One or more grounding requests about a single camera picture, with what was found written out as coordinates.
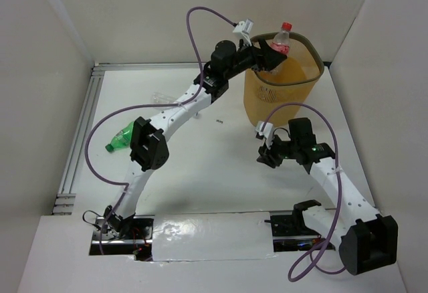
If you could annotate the clear bottle blue label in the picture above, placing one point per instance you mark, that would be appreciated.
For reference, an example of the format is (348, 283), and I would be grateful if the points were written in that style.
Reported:
(267, 95)

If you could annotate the green plastic bottle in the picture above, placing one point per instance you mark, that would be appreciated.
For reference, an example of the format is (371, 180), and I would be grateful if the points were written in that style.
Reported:
(121, 140)

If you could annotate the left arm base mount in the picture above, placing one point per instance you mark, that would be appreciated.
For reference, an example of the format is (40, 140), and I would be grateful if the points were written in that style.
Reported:
(136, 242)

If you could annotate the clear bottle white cap far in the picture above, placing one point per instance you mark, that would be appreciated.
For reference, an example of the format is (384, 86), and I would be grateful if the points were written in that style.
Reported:
(159, 98)

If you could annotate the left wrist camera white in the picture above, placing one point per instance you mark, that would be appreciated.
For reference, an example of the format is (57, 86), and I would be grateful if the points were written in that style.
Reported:
(242, 31)

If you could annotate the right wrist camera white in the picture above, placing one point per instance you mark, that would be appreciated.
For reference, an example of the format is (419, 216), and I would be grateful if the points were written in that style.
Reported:
(265, 131)

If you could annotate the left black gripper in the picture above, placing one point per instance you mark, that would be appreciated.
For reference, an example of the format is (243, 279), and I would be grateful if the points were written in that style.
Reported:
(261, 56)

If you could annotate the aluminium frame rail left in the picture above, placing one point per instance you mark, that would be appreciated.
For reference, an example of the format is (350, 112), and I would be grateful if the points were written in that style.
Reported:
(66, 196)

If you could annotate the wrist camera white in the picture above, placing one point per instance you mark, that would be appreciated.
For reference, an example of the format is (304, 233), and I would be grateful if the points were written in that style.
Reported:
(265, 131)
(242, 31)

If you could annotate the clear bottle red label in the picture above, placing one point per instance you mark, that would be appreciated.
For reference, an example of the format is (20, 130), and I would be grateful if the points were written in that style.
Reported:
(281, 41)

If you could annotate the aluminium frame rail back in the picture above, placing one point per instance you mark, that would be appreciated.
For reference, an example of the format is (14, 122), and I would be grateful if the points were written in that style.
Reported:
(144, 66)

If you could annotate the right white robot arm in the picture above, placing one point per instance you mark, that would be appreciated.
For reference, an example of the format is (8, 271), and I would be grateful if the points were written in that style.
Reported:
(365, 239)

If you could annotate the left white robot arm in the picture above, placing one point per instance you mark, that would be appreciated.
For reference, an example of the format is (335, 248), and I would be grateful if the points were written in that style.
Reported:
(149, 149)

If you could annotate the aluminium frame rail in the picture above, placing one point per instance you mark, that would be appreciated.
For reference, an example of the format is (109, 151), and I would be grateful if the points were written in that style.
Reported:
(144, 66)
(66, 196)

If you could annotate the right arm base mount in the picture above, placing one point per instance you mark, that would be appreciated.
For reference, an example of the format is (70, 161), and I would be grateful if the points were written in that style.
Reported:
(287, 236)

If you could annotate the orange mesh waste bin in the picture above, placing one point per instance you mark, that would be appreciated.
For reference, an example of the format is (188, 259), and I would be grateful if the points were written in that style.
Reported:
(294, 81)

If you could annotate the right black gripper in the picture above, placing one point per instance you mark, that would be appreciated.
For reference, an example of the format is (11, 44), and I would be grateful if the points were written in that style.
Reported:
(267, 158)

